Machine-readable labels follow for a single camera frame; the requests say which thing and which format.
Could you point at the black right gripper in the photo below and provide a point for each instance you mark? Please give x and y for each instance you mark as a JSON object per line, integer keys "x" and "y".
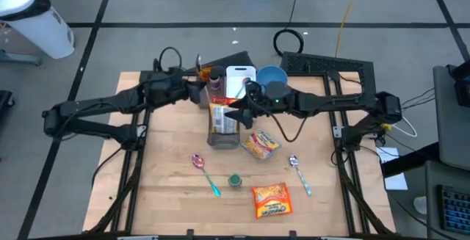
{"x": 259, "y": 100}

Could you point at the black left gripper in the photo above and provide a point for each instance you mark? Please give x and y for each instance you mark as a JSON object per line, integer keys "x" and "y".
{"x": 185, "y": 91}

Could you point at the small brown orange snack packet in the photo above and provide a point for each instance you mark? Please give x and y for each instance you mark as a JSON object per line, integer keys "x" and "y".
{"x": 205, "y": 74}

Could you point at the purple-labelled spice jar black lid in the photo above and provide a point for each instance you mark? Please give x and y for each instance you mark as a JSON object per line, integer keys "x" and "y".
{"x": 215, "y": 84}

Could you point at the yellow Maruchan ramen packet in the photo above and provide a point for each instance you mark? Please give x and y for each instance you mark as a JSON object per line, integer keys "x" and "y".
{"x": 220, "y": 120}

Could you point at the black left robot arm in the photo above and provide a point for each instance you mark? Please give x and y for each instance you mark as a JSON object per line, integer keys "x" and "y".
{"x": 95, "y": 102}

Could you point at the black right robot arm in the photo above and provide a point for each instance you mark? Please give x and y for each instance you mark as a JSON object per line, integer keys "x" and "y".
{"x": 330, "y": 102}

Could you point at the white plastic bin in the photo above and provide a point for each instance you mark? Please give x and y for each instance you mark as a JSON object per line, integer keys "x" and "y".
{"x": 233, "y": 80}

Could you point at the blue bowl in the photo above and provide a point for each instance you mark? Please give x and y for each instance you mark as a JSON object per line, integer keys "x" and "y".
{"x": 271, "y": 75}

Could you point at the green spice jar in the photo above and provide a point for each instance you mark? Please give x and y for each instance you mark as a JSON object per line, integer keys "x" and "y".
{"x": 235, "y": 180}

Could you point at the black perforated metal box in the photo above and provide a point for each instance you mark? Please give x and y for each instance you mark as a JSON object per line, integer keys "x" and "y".
{"x": 323, "y": 65}

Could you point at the orange Maruchan ramen packet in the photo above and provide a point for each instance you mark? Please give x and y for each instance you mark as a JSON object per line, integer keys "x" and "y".
{"x": 271, "y": 200}

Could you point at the white trash can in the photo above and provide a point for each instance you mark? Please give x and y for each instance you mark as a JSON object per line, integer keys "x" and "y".
{"x": 40, "y": 27}

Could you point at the white paper sheet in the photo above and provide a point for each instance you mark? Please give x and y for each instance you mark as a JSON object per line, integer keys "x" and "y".
{"x": 396, "y": 183}

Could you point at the grey metal stand foot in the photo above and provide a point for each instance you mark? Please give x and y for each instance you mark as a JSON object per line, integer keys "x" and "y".
{"x": 18, "y": 59}

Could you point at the grey keyboard desk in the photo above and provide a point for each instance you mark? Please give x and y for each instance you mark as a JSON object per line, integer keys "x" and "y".
{"x": 431, "y": 196}

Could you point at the grey side desk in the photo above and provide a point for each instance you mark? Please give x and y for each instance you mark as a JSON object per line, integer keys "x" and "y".
{"x": 451, "y": 133}

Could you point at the black device on desk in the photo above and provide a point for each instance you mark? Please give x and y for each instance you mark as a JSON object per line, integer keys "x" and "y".
{"x": 463, "y": 86}

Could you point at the black backlit keyboard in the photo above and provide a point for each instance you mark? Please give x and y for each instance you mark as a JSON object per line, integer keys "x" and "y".
{"x": 455, "y": 210}

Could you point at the black aluminium table frame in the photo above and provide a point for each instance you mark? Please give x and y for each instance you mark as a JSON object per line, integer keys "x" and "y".
{"x": 129, "y": 210}

